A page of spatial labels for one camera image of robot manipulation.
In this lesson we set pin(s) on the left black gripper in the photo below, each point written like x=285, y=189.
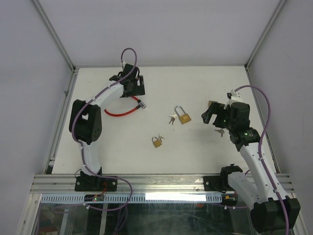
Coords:
x=139, y=90

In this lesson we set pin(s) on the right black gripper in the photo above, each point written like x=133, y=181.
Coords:
x=217, y=108

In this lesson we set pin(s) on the cable lock keys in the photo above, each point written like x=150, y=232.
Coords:
x=220, y=131

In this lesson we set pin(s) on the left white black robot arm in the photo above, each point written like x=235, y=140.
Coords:
x=86, y=115

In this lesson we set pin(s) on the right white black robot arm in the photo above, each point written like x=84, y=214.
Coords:
x=271, y=209

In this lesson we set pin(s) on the long shackle brass padlock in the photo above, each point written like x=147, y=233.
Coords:
x=184, y=118

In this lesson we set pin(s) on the keys beside long padlock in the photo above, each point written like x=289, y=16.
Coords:
x=172, y=118

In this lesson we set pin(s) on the small brass padlock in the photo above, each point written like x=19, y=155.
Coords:
x=156, y=142

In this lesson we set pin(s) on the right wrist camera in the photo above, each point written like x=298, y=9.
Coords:
x=234, y=96

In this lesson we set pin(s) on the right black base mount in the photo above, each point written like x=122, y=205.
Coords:
x=215, y=183

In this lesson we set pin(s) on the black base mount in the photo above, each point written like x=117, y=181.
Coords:
x=93, y=183
x=215, y=183

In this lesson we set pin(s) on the grey slotted cable duct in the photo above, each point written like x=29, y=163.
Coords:
x=135, y=198

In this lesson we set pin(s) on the left aluminium frame post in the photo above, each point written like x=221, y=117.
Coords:
x=53, y=34

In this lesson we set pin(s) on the aluminium frame post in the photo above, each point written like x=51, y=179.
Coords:
x=272, y=20
x=53, y=34

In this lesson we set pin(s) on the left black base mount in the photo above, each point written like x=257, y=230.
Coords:
x=93, y=183

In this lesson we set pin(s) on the aluminium front rail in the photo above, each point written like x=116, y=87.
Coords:
x=140, y=183

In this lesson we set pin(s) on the right aluminium frame post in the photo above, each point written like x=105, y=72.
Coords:
x=272, y=20

